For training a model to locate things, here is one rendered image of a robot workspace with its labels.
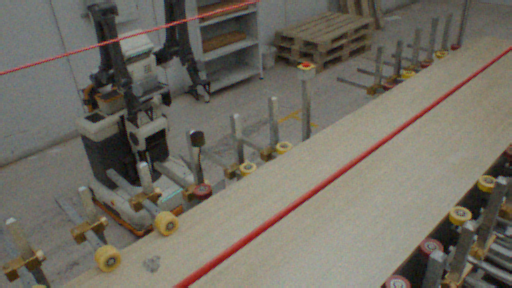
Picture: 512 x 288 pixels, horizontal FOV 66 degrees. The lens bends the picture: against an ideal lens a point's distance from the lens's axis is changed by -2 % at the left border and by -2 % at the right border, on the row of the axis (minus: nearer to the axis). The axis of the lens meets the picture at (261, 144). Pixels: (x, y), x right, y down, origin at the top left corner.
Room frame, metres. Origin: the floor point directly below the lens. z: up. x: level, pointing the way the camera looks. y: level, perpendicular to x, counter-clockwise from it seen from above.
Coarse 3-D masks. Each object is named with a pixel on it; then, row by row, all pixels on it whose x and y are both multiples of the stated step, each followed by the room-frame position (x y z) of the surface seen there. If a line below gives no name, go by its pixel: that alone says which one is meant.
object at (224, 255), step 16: (464, 80) 0.58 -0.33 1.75; (448, 96) 0.54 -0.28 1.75; (400, 128) 0.45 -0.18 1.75; (352, 160) 0.38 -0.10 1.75; (336, 176) 0.36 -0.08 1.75; (288, 208) 0.31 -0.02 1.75; (272, 224) 0.29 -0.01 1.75; (240, 240) 0.27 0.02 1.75; (224, 256) 0.25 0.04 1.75; (192, 272) 0.23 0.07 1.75
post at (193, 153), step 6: (186, 132) 1.52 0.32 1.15; (192, 150) 1.50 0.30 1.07; (198, 150) 1.52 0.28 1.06; (192, 156) 1.51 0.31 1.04; (198, 156) 1.52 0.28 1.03; (192, 162) 1.52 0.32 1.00; (198, 162) 1.51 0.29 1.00; (192, 168) 1.52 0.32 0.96; (198, 168) 1.51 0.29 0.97; (198, 174) 1.51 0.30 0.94; (198, 180) 1.50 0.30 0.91
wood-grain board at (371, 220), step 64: (448, 64) 2.71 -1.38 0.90; (384, 128) 1.87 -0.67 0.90; (448, 128) 1.82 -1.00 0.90; (256, 192) 1.39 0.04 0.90; (320, 192) 1.37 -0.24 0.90; (384, 192) 1.34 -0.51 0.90; (448, 192) 1.31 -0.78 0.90; (128, 256) 1.06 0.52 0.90; (192, 256) 1.05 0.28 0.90; (256, 256) 1.03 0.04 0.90; (320, 256) 1.01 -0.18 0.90; (384, 256) 0.98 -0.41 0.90
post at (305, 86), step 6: (306, 84) 2.01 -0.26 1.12; (306, 90) 2.01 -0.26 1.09; (306, 96) 2.01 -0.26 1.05; (306, 102) 2.01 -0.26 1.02; (306, 108) 2.01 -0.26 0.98; (306, 114) 2.01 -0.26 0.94; (306, 120) 2.01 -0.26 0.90; (306, 126) 2.01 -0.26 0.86; (306, 132) 2.01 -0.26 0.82; (306, 138) 2.01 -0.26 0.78
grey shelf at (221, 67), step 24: (192, 0) 4.20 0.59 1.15; (216, 0) 4.94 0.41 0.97; (240, 0) 5.03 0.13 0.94; (192, 24) 4.25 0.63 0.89; (216, 24) 4.91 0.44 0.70; (240, 24) 5.05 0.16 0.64; (192, 48) 4.30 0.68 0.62; (240, 48) 4.58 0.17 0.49; (216, 72) 4.78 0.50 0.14; (240, 72) 4.73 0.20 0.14
